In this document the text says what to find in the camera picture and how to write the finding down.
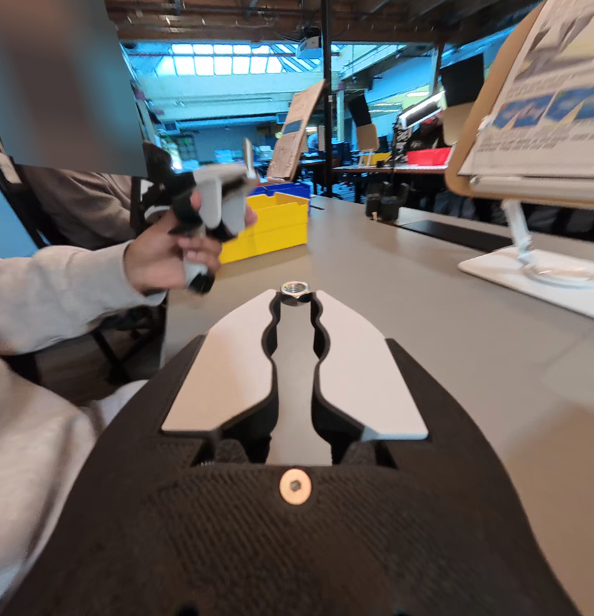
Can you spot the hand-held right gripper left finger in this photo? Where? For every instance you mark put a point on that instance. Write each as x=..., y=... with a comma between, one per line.
x=220, y=380

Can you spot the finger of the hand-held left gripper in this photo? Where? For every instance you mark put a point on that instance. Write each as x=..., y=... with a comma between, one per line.
x=227, y=211
x=225, y=172

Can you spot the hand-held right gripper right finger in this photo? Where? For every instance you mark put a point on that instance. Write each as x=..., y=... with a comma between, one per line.
x=364, y=385

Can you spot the yellow divided plastic bin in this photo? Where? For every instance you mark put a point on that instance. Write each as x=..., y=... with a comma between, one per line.
x=277, y=226

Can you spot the silver hex nut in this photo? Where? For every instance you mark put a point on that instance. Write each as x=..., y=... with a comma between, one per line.
x=295, y=291

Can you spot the person's left forearm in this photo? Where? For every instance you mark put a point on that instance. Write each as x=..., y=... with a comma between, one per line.
x=61, y=298

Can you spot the grey desk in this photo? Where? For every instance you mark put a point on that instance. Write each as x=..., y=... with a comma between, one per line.
x=446, y=337

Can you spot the black desk mat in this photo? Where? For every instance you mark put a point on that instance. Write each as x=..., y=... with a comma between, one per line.
x=460, y=236

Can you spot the person's left hand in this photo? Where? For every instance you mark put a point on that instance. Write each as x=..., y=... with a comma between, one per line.
x=152, y=260

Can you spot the blue plastic bin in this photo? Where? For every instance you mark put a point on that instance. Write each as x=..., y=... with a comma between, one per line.
x=287, y=187

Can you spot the cardboard instruction board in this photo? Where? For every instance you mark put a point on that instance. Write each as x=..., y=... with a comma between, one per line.
x=297, y=130

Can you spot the black pole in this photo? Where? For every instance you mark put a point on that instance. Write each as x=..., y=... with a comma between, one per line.
x=328, y=96

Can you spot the black office chair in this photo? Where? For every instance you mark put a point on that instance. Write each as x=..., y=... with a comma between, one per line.
x=8, y=192

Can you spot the small brown board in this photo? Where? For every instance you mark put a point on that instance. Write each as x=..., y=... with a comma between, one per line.
x=367, y=138

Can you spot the small black panel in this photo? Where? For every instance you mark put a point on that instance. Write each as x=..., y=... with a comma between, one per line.
x=359, y=110

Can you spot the ceiling projector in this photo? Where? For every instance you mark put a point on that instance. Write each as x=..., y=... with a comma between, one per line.
x=309, y=46

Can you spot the distant yellow bin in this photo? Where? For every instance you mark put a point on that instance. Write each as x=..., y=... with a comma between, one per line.
x=381, y=158

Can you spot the black charger block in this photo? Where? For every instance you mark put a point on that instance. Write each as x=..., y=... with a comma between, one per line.
x=386, y=204

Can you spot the white board stand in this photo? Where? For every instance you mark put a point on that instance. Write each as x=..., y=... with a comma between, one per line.
x=494, y=272

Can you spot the white light bar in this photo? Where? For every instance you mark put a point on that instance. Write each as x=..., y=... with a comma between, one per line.
x=419, y=110

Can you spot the distant red bin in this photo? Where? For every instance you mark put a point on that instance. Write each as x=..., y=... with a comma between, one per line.
x=429, y=156

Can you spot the rounded brown board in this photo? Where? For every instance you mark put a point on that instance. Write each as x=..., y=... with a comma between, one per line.
x=456, y=125

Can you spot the instruction sheet on stand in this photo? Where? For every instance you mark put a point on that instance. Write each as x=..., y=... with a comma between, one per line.
x=463, y=154

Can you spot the large black panel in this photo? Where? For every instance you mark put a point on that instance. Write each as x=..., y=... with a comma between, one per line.
x=463, y=79

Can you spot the printed instruction sheet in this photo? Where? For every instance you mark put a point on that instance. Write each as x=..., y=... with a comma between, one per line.
x=542, y=120

